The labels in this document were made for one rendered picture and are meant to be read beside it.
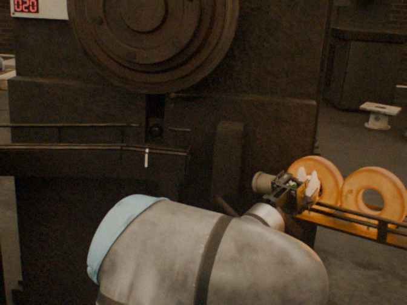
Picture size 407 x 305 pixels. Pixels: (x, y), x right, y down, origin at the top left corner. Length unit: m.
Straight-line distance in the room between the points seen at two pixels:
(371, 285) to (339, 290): 0.16
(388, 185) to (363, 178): 0.06
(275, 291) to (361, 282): 1.75
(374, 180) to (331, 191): 0.12
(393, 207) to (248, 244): 0.69
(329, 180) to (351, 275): 1.13
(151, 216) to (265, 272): 0.14
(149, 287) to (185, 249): 0.06
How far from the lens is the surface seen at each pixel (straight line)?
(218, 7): 1.27
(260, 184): 1.30
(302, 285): 0.53
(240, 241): 0.50
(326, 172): 1.20
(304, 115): 1.43
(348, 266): 2.34
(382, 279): 2.31
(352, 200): 1.19
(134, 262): 0.52
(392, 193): 1.14
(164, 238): 0.51
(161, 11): 1.22
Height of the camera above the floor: 1.16
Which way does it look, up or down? 19 degrees down
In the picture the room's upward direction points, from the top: 4 degrees clockwise
